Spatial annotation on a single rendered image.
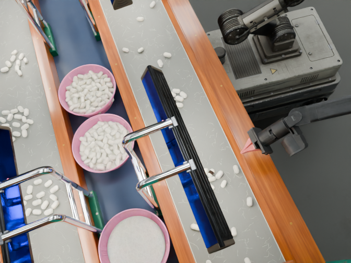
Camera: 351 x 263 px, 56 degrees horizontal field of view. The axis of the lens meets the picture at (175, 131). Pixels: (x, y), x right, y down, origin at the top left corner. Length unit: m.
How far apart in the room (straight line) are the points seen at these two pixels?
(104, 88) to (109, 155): 0.34
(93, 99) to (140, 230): 0.63
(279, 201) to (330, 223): 0.88
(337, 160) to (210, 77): 1.10
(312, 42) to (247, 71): 0.40
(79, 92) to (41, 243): 0.67
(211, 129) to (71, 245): 0.72
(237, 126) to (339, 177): 1.01
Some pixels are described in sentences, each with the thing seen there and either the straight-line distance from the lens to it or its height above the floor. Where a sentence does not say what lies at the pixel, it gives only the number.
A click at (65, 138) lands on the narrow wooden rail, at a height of 0.76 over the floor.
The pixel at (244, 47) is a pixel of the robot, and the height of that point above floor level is 0.48.
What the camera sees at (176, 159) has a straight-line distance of 1.01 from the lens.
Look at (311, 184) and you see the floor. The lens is 2.19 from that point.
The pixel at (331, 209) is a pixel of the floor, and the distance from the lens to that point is 2.19.
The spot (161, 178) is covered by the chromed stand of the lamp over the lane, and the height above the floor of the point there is 1.12.
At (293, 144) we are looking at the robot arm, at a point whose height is 0.98.
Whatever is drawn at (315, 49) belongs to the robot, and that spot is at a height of 0.47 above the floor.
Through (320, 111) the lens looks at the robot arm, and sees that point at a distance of 1.12.
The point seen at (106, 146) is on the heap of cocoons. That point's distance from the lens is 1.45.
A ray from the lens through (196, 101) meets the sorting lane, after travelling 1.47.
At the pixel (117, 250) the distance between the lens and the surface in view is 1.35.
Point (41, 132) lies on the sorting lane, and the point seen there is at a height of 0.74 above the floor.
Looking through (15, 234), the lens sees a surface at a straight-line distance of 1.06.
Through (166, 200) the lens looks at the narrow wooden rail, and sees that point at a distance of 1.31.
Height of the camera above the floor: 2.03
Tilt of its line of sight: 66 degrees down
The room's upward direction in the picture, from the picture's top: 14 degrees counter-clockwise
